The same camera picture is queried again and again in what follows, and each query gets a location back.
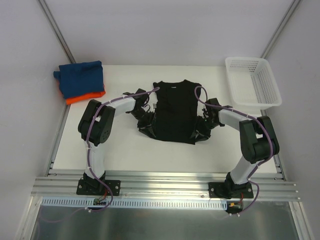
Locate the folded orange t shirt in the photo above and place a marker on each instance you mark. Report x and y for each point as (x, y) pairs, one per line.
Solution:
(84, 97)

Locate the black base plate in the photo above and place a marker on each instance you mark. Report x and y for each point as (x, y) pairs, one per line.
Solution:
(92, 187)
(221, 190)

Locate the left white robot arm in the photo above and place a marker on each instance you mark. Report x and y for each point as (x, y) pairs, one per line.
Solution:
(96, 124)

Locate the folded blue t shirt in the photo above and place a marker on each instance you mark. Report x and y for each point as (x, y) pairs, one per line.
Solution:
(79, 79)

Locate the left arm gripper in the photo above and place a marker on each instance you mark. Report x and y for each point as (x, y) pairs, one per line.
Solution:
(144, 122)

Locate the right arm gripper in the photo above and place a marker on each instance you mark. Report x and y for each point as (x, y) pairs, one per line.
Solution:
(202, 128)

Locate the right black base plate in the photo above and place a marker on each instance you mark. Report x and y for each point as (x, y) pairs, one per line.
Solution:
(221, 190)

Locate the black t shirt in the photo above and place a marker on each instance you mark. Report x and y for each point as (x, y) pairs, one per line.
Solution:
(176, 111)

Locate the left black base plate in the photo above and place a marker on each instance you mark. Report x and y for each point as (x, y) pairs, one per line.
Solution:
(92, 187)

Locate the aluminium frame rail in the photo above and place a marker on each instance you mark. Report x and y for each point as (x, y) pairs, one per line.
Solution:
(164, 185)

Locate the white perforated plastic basket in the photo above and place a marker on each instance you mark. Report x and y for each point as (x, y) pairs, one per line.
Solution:
(251, 83)

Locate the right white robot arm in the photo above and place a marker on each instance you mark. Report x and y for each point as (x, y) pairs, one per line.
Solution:
(258, 144)

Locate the white slotted cable duct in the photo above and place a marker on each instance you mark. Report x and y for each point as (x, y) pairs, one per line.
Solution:
(135, 203)

